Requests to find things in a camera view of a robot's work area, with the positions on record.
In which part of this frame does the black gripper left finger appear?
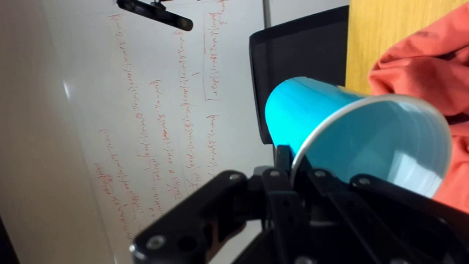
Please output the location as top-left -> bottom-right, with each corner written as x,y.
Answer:
129,143 -> 306,264

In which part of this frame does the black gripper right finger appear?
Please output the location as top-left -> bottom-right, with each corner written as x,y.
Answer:
295,167 -> 469,264

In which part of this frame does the teal plastic cup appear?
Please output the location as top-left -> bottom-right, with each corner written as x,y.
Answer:
264,74 -> 455,199

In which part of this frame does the orange cloth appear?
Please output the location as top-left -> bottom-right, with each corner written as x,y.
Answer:
367,1 -> 469,214

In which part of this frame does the black chair with armrest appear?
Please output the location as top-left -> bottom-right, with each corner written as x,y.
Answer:
248,4 -> 352,146

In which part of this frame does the thin grey metal rail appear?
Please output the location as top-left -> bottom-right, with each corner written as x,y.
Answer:
261,0 -> 273,29

